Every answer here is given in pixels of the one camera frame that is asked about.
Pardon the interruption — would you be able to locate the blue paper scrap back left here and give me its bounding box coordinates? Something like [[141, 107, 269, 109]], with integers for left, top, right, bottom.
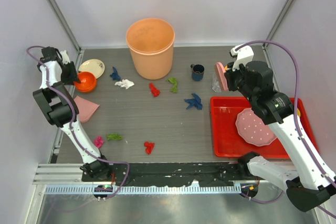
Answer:
[[110, 67, 121, 81]]

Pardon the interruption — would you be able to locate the magenta paper scrap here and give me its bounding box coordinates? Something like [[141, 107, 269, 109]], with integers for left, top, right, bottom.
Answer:
[[93, 136, 104, 148]]

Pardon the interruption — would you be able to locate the green paper scrap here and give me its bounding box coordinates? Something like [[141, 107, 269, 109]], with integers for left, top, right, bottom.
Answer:
[[107, 133, 123, 141], [166, 77, 178, 93]]

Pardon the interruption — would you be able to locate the red paper scrap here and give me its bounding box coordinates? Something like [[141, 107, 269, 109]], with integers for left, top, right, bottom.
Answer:
[[149, 82, 161, 97], [144, 142, 155, 155]]

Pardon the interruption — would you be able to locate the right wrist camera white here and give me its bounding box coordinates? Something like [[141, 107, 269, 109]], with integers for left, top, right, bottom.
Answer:
[[229, 46, 254, 71]]

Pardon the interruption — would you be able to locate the front aluminium rail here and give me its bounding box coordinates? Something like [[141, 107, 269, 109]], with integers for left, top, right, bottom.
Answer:
[[34, 160, 257, 187]]

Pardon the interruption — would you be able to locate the aluminium frame post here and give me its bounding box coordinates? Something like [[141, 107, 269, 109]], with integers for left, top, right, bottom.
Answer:
[[46, 0, 81, 52], [266, 0, 296, 40]]

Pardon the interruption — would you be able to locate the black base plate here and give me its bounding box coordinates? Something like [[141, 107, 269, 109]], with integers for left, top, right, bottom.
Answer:
[[80, 162, 264, 187]]

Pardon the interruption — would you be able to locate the pink dustpan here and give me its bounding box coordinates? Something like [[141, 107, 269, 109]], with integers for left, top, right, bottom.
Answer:
[[74, 96, 100, 123]]

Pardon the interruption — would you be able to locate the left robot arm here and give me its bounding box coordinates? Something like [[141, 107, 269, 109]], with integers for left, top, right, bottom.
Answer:
[[26, 46, 112, 182]]

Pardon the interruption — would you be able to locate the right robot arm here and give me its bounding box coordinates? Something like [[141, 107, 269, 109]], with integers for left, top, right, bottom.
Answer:
[[217, 61, 335, 212]]

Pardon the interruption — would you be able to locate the right aluminium frame post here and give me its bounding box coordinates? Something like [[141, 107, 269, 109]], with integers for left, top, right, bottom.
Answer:
[[266, 0, 296, 40]]

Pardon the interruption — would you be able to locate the pink dotted plate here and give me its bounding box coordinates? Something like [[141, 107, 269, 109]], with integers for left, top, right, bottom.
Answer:
[[235, 108, 277, 147]]

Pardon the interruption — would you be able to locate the white paper scrap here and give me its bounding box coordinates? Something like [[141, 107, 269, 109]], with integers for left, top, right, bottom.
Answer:
[[114, 79, 134, 90]]

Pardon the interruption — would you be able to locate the left aluminium frame post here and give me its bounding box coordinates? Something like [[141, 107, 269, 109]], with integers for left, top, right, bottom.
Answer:
[[46, 0, 81, 52]]

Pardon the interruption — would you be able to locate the clear drinking glass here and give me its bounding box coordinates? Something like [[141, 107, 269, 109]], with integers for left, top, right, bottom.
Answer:
[[212, 73, 223, 92]]

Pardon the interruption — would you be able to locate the red paper scrap centre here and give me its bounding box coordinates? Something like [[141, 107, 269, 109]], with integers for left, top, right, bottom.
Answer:
[[149, 82, 161, 97]]

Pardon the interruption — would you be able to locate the pink hand brush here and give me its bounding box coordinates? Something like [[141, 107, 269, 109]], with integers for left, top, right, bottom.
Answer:
[[214, 62, 228, 91]]

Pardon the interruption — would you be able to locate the blue paper scrap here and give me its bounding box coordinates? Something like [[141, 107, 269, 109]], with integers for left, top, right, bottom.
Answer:
[[110, 67, 121, 81], [184, 93, 203, 110]]

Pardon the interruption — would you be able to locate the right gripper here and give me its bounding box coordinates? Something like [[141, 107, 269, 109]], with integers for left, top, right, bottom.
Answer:
[[225, 59, 257, 103]]

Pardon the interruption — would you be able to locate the dark blue mug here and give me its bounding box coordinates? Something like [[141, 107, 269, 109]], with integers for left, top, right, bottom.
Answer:
[[190, 64, 205, 81]]

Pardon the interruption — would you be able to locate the slotted cable duct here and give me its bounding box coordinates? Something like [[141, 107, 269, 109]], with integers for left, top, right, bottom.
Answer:
[[45, 183, 242, 195]]

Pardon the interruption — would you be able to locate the cream plate with black patch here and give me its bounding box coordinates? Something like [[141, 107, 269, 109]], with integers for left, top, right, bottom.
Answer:
[[79, 59, 105, 79]]

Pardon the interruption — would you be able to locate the red paper scrap front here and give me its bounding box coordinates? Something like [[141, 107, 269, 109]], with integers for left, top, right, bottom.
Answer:
[[144, 142, 155, 155]]

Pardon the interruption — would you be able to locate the red plastic tray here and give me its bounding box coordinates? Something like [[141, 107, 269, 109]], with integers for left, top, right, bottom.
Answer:
[[209, 97, 320, 159]]

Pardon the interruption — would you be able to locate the purple cable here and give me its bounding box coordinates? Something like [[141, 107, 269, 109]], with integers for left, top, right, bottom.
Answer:
[[235, 40, 336, 216], [26, 46, 131, 199]]

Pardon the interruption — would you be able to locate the orange bowl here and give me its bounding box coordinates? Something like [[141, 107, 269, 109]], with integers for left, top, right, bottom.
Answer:
[[74, 71, 97, 93]]

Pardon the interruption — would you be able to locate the blue paper scrap right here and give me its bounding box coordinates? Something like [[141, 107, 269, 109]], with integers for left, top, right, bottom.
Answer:
[[184, 93, 203, 110]]

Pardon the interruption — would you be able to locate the orange plastic waste bin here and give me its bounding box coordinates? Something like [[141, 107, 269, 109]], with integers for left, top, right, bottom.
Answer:
[[126, 18, 175, 80]]

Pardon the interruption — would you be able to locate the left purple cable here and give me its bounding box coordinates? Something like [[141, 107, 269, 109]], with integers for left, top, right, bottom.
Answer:
[[26, 46, 131, 199]]

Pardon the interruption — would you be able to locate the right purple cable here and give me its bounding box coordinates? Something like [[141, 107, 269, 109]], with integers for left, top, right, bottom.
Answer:
[[235, 40, 336, 216]]

